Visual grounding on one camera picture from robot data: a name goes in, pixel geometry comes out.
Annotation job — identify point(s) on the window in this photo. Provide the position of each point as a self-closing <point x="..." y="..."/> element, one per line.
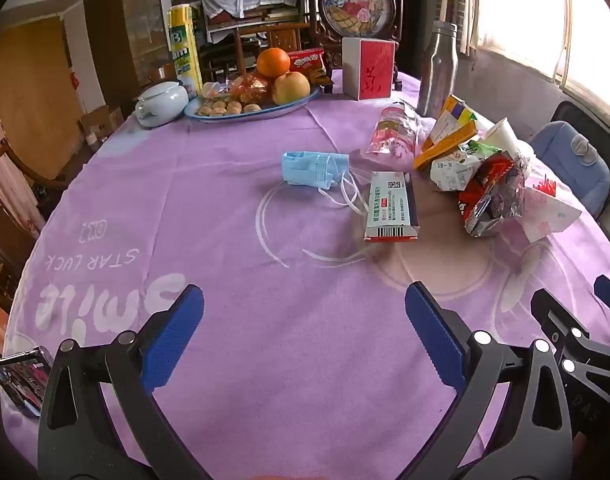
<point x="525" y="5"/>

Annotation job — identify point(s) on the carved wooden chair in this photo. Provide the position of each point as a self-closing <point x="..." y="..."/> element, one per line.
<point x="15" y="175"/>

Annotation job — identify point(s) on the orange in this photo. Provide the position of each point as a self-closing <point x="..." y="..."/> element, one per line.
<point x="273" y="61"/>

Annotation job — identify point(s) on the blue face mask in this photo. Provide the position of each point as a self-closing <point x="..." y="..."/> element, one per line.
<point x="305" y="170"/>

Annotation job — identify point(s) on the floral paper cup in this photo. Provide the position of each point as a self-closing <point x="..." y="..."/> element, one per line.
<point x="502" y="135"/>

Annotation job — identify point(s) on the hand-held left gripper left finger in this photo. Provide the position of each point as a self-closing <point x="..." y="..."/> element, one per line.
<point x="177" y="340"/>

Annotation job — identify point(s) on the stainless steel bottle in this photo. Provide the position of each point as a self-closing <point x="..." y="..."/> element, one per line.
<point x="436" y="70"/>

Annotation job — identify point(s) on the amber wrapped pastry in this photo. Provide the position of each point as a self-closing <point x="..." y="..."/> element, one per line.
<point x="250" y="87"/>

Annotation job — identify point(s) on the blue oval plate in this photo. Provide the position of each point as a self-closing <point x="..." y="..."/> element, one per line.
<point x="285" y="106"/>

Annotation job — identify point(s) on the orange yellow drink carton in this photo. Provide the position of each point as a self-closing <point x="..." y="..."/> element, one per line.
<point x="445" y="145"/>

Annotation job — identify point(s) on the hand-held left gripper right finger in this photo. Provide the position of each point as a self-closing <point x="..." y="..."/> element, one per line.
<point x="435" y="340"/>

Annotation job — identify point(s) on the pile of walnuts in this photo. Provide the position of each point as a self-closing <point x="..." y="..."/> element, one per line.
<point x="225" y="108"/>

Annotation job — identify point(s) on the red foil snack bag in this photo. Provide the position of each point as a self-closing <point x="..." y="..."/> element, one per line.
<point x="485" y="195"/>

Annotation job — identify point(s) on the wooden door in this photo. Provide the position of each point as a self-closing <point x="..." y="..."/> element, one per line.
<point x="30" y="100"/>

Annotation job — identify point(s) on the black smartphone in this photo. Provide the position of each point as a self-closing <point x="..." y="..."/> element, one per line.
<point x="22" y="382"/>

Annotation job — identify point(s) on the white medicine box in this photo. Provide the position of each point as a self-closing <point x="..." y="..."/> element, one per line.
<point x="390" y="205"/>

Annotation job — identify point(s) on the round embroidered table screen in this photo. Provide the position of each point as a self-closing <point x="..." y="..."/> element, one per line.
<point x="357" y="5"/>

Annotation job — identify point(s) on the red biscuit packet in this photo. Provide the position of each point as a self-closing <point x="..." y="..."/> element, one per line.
<point x="306" y="60"/>

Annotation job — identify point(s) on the blue chair cushion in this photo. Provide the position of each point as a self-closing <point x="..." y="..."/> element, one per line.
<point x="567" y="165"/>

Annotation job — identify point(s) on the cardboard box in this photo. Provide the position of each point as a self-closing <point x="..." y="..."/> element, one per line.
<point x="102" y="125"/>

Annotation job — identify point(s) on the white ceramic pot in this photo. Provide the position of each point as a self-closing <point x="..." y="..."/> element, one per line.
<point x="160" y="105"/>

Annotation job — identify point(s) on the wooden glass cabinet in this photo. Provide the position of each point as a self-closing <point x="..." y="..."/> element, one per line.
<point x="130" y="30"/>

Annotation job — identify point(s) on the red and white box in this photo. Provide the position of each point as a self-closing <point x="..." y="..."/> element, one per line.
<point x="375" y="70"/>

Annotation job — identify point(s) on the pink printed paper napkin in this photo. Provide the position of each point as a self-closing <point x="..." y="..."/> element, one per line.
<point x="545" y="215"/>

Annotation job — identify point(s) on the green white snack packet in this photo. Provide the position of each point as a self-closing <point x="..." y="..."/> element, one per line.
<point x="450" y="172"/>

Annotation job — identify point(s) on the wooden armchair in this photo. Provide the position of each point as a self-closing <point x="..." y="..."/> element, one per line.
<point x="280" y="37"/>

